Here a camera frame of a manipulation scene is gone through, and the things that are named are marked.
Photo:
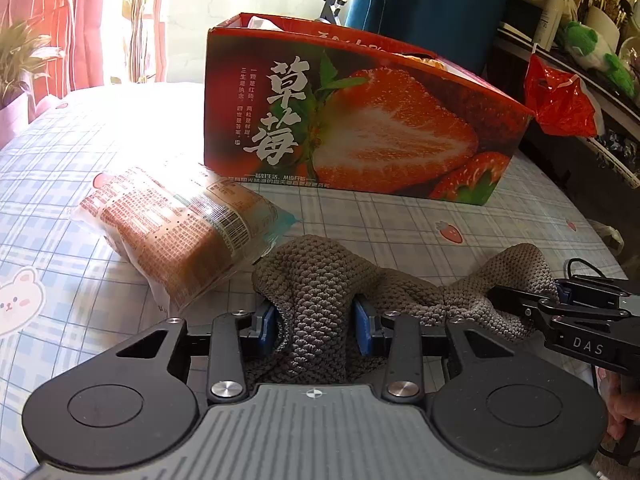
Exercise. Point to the white wire rack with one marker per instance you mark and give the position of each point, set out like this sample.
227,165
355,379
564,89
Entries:
614,106

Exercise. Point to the round vanity mirror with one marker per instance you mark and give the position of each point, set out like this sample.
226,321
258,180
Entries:
633,20

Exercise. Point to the green white plush toy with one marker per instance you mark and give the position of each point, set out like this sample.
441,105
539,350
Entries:
591,52

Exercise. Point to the red plastic bag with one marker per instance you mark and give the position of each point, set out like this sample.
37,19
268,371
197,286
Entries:
561,102

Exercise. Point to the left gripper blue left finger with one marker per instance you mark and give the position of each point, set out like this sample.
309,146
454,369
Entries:
236,337

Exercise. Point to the white brush holder cup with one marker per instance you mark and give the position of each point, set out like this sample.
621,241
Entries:
599,21

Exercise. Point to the grey knitted cloth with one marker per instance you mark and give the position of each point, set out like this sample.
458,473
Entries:
312,281

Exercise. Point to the white spray bottle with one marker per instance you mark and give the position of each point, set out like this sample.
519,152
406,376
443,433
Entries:
548,24

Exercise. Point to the packaged bread bag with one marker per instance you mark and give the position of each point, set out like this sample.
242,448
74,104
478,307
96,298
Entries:
185,229

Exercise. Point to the blue plaid tablecloth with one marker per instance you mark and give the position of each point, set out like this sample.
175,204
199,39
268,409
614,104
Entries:
147,300

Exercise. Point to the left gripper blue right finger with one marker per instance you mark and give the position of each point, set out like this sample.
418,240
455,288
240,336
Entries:
397,338

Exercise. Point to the pink printed backdrop cloth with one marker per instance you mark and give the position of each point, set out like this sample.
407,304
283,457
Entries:
52,47

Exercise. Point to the orange floral cloth doll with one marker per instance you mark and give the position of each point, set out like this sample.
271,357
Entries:
433,62

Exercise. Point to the person's right hand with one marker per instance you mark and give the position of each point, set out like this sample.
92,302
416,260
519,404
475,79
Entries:
622,407

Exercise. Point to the blue curtain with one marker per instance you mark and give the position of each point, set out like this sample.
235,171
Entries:
459,30

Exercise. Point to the red strawberry cardboard box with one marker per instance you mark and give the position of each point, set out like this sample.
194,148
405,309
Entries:
297,102

